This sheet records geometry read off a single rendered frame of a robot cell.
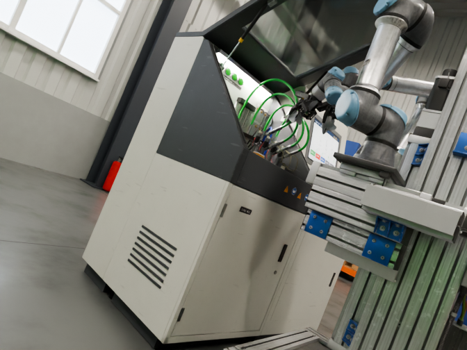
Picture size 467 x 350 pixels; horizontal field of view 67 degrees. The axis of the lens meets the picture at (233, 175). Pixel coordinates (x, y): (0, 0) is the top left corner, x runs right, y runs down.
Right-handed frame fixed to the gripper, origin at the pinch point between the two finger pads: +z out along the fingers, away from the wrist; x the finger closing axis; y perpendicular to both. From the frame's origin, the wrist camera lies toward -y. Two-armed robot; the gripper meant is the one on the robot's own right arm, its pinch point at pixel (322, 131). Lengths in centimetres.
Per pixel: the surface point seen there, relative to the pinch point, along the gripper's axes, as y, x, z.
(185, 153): -38, -47, 37
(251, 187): -3, -33, 41
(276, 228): -3, -1, 55
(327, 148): -32, 64, -7
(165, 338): -3, -47, 112
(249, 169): -3, -38, 34
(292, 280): -3, 34, 81
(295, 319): -3, 55, 105
